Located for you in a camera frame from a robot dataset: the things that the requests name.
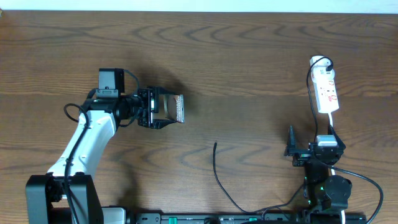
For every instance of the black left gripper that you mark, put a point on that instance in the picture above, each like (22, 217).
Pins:
(153, 107)

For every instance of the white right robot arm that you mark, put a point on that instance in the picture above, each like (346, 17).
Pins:
(327, 194)

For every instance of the white power strip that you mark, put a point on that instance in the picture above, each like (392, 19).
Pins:
(325, 90)

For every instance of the white USB charger adapter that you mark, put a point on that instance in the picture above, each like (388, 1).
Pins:
(322, 66)

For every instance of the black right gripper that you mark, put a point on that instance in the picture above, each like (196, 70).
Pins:
(302, 155)

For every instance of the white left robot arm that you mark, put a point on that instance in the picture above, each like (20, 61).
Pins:
(66, 193)

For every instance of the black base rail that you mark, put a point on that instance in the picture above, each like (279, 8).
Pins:
(156, 218)

